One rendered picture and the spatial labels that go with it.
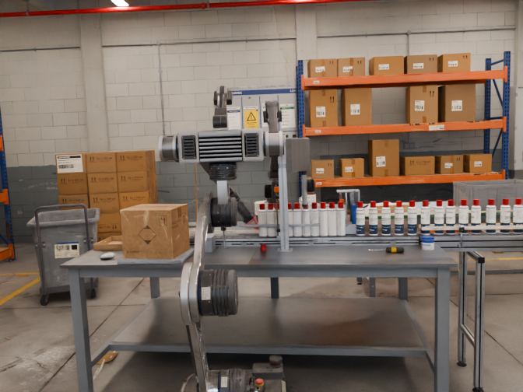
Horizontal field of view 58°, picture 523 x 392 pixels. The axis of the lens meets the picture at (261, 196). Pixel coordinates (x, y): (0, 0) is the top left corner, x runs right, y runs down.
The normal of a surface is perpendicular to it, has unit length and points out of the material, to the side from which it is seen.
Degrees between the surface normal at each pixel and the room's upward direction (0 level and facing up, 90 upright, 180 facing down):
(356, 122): 90
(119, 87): 90
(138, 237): 90
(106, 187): 90
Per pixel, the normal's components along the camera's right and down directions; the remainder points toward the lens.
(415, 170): -0.05, 0.14
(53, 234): 0.30, 0.16
